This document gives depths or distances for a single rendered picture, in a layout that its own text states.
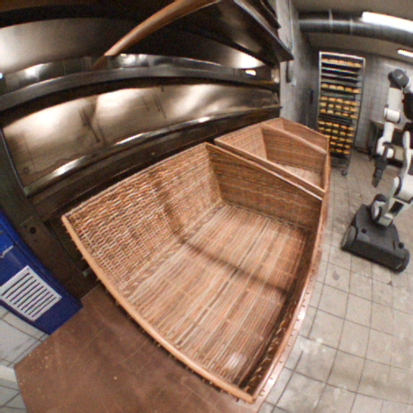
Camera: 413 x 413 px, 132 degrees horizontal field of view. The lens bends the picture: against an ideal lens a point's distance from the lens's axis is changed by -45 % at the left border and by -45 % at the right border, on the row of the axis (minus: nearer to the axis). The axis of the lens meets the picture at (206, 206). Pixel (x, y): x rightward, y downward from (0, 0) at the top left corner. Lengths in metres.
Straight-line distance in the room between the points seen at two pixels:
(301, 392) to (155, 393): 0.78
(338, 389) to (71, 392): 1.10
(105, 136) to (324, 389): 1.35
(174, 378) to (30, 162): 0.54
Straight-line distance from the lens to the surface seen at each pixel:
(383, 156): 1.42
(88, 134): 0.45
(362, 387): 1.27
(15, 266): 0.49
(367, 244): 1.53
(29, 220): 0.47
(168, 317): 0.47
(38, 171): 0.43
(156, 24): 0.40
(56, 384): 0.61
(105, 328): 0.54
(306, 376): 1.10
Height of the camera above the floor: 1.02
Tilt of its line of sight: 35 degrees down
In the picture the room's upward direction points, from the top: 6 degrees counter-clockwise
